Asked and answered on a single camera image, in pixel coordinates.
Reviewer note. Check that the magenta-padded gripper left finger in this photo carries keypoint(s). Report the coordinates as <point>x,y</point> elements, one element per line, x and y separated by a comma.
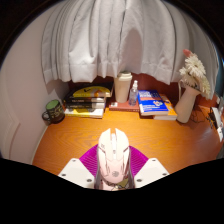
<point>76,172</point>

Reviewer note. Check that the clear spray bottle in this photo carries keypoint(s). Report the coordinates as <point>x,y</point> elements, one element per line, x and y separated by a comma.
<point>133,96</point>

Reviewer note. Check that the blue cover book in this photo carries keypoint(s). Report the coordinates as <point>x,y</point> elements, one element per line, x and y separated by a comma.
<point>151,101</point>

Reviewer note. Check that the black and yellow book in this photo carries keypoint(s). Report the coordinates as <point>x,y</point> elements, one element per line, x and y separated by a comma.
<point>90,91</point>

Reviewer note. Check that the white ceramic jug vase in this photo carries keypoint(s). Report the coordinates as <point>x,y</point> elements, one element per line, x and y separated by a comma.
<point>186,106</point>

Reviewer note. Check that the red-brown flat book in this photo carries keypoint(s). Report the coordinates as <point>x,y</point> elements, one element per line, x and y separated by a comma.
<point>120,106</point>

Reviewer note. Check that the white flat device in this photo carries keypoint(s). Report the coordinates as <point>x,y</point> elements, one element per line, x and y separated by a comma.
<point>217,116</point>

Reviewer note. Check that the yellow cover book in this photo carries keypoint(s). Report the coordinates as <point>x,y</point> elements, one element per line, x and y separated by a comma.
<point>170,111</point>

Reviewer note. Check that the white flower bouquet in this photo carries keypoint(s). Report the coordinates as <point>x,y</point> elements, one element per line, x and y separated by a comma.
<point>195,68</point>

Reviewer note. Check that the white tumbler cup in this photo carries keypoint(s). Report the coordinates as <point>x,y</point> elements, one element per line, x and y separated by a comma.
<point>122,88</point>

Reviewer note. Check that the dark green mug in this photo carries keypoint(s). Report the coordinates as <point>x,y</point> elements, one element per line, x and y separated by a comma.
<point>55,111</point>

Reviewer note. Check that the white and yellow book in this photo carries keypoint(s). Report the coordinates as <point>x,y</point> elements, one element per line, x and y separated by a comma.
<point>83,113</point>

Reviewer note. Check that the dark thick book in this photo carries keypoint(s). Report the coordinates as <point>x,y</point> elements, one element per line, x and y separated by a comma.
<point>85,102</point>

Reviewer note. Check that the pink computer mouse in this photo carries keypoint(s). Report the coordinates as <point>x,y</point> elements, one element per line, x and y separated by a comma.
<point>113,156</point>

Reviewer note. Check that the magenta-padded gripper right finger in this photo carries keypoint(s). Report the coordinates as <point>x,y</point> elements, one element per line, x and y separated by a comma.
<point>150,172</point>

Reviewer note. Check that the white curtain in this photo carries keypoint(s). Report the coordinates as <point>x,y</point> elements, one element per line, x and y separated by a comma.
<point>116,40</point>

